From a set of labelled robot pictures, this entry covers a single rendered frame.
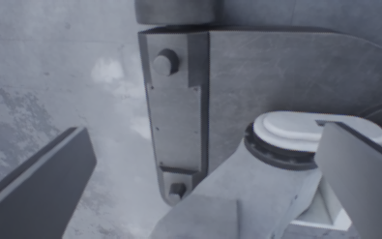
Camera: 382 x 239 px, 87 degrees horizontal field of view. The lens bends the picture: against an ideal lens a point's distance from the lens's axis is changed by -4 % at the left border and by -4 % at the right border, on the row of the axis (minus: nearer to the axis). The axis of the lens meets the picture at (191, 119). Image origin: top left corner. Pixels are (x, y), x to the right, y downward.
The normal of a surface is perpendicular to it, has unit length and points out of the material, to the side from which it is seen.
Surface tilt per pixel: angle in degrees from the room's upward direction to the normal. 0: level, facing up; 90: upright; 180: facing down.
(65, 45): 0
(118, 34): 0
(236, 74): 0
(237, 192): 90
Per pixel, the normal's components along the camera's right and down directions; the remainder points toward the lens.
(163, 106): -0.21, 0.48
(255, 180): -0.03, -0.88
